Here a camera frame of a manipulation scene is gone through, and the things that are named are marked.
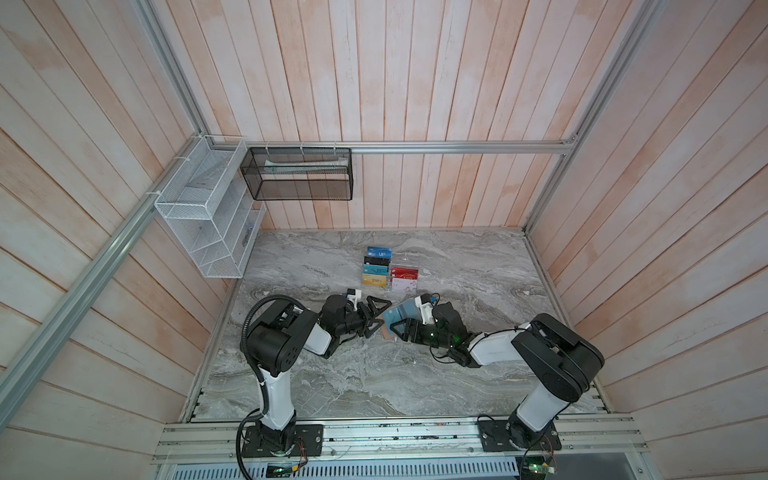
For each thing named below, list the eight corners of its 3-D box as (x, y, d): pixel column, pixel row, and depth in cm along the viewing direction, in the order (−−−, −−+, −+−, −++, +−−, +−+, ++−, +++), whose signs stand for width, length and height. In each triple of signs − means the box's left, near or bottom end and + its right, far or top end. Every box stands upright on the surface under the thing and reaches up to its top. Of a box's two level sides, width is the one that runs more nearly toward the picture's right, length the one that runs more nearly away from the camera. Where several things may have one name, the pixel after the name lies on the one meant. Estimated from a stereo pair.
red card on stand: (391, 283, 105) (392, 275, 101) (391, 275, 107) (391, 267, 104) (417, 283, 105) (418, 275, 101) (416, 275, 107) (417, 267, 104)
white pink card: (392, 294, 104) (393, 288, 101) (392, 284, 106) (392, 278, 103) (416, 294, 104) (417, 288, 101) (415, 284, 106) (416, 278, 103)
